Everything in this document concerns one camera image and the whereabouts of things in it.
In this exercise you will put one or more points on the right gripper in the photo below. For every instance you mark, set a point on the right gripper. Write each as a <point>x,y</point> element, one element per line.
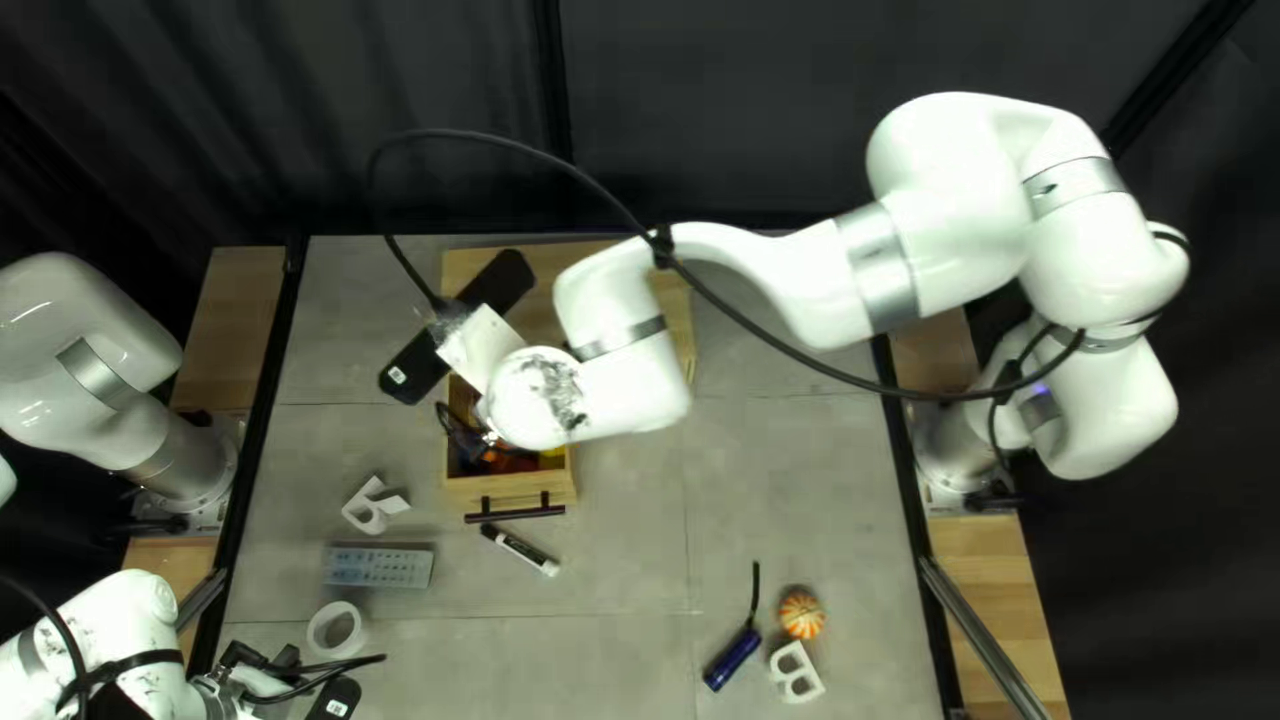
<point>535,400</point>

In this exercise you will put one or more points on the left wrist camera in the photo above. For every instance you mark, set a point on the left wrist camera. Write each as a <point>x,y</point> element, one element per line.
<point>335,700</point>

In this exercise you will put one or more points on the silver remote control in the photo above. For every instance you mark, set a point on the silver remote control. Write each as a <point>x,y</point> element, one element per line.
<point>380,566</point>

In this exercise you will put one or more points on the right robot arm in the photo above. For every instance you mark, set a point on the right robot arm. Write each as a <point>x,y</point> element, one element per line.
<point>950,180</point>

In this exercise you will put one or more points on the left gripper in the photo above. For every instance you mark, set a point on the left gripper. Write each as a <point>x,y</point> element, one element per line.
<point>245,700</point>

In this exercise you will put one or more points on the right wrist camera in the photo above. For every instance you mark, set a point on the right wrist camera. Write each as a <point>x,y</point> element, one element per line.
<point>505,280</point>

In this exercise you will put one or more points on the orange toy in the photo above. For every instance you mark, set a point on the orange toy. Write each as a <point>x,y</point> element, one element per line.
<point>510,462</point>

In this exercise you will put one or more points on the white letter block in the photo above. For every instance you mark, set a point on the white letter block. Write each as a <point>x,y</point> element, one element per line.
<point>370,510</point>
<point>778,665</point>

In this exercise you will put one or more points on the yellow toy block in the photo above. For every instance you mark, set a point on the yellow toy block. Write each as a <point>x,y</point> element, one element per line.
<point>553,459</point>

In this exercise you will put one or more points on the roll of white tape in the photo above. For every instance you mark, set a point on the roll of white tape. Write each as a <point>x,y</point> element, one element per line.
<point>318,630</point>

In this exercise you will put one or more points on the black and white marker pen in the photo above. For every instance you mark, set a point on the black and white marker pen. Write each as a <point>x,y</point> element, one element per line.
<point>520,550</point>

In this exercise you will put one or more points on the orange striped toy pumpkin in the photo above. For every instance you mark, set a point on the orange striped toy pumpkin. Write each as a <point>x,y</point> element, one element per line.
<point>802,614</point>

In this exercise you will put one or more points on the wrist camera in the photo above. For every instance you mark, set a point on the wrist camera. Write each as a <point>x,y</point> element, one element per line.
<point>335,700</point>
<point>505,280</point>

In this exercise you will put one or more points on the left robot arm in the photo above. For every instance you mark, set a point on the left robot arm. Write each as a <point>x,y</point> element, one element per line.
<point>60,350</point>

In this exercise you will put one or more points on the wooden chest of drawers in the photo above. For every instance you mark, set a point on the wooden chest of drawers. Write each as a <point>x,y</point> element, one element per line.
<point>510,490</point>

